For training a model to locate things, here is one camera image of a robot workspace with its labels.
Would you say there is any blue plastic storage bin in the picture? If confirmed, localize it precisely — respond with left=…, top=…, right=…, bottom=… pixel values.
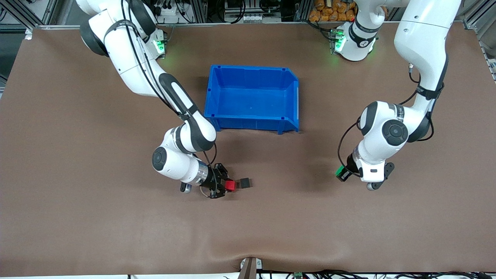
left=204, top=65, right=300, bottom=135

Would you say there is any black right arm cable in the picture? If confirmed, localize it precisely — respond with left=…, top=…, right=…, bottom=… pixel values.
left=103, top=0, right=218, bottom=197

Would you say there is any orange snack bag pile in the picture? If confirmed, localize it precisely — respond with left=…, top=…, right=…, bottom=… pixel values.
left=309, top=0, right=358, bottom=22

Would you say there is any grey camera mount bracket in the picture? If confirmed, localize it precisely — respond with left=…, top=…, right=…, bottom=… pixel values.
left=237, top=257, right=263, bottom=279

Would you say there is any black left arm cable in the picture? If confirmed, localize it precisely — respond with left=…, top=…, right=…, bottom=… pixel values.
left=337, top=64, right=434, bottom=173

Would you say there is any white power strip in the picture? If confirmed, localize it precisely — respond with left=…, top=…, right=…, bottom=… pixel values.
left=153, top=0, right=183, bottom=18

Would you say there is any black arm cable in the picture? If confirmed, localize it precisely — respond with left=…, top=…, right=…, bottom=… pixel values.
left=103, top=0, right=218, bottom=197
left=337, top=64, right=434, bottom=173

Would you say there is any aluminium frame profile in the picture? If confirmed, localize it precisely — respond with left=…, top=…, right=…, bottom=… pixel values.
left=462, top=0, right=496, bottom=54
left=0, top=0, right=59, bottom=41

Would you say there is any grey electronics box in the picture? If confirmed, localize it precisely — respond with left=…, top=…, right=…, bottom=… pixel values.
left=224, top=0, right=282, bottom=23

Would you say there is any brown table cover sheet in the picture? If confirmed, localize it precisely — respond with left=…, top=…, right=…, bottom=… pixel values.
left=0, top=21, right=496, bottom=276

